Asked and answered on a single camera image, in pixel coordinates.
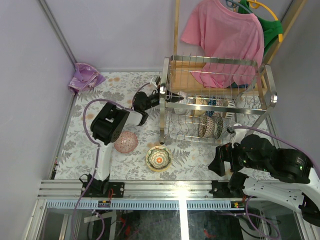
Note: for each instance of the steel two-tier dish rack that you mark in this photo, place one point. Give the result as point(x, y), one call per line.
point(248, 104)

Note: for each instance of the striped white bowl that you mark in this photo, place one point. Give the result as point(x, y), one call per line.
point(228, 104)

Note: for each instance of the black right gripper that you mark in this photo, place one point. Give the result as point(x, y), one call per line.
point(223, 152)

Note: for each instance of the brown lattice patterned bowl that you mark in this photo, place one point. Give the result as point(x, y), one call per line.
point(206, 127)

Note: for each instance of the green t-shirt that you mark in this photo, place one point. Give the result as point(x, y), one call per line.
point(272, 30)

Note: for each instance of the purple crumpled cloth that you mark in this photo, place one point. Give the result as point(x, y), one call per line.
point(85, 78)

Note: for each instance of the red patterned bowl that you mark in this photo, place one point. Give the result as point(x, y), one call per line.
point(126, 142)

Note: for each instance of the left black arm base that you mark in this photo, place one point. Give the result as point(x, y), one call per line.
point(101, 189)

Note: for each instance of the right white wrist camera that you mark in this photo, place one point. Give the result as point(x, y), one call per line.
point(238, 132)

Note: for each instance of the wooden clothes stand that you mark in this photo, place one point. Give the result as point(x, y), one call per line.
point(181, 78)

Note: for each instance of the pink t-shirt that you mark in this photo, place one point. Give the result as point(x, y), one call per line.
point(222, 33)

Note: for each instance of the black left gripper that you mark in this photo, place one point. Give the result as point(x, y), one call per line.
point(161, 94)

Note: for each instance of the yellow rimmed floral bowl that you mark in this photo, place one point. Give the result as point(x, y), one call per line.
point(159, 165)

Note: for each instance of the aluminium rail frame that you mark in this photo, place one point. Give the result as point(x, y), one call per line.
point(187, 178)

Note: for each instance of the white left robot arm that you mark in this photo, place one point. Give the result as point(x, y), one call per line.
point(106, 129)

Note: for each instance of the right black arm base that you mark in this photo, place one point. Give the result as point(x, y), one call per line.
point(222, 190)

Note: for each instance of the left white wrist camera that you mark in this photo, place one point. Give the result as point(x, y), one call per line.
point(155, 80)

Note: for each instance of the green circle patterned bowl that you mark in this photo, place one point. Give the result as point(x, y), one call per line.
point(181, 110)

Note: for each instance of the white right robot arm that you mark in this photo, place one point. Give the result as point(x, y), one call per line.
point(284, 176)

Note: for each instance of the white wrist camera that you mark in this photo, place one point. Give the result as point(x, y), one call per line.
point(238, 132)
point(155, 80)

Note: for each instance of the yellow clothes hanger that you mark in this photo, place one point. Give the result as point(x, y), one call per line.
point(268, 12)

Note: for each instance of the blue grey clothes hanger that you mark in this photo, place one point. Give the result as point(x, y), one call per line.
point(231, 5)

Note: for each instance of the black white patterned bowl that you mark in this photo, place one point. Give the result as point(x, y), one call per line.
point(221, 125)

